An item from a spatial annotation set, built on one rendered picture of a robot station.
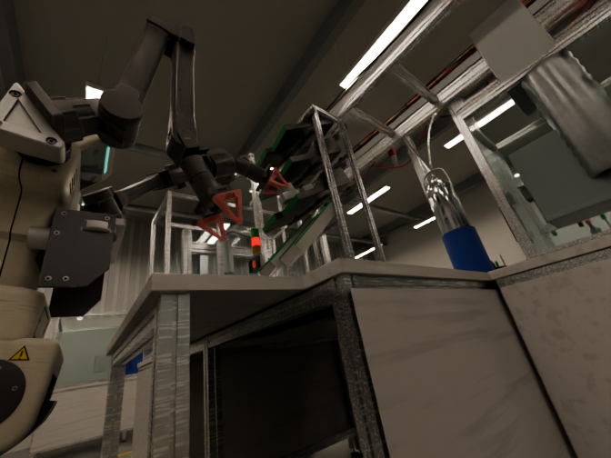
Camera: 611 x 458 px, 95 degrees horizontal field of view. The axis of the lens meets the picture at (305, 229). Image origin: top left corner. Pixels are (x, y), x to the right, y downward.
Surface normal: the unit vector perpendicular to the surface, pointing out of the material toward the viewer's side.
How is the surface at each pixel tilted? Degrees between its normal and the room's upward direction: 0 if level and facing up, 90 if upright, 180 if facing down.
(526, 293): 90
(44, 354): 90
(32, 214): 90
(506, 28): 90
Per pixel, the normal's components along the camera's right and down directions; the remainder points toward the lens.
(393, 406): 0.60, -0.43
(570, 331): -0.78, -0.14
